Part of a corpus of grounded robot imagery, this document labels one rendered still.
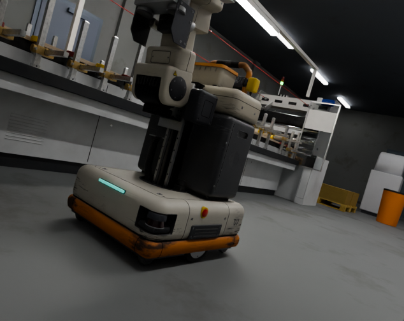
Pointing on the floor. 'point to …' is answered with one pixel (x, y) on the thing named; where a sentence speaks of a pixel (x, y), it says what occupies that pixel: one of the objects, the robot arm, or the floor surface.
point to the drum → (391, 207)
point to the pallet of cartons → (335, 195)
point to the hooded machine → (383, 181)
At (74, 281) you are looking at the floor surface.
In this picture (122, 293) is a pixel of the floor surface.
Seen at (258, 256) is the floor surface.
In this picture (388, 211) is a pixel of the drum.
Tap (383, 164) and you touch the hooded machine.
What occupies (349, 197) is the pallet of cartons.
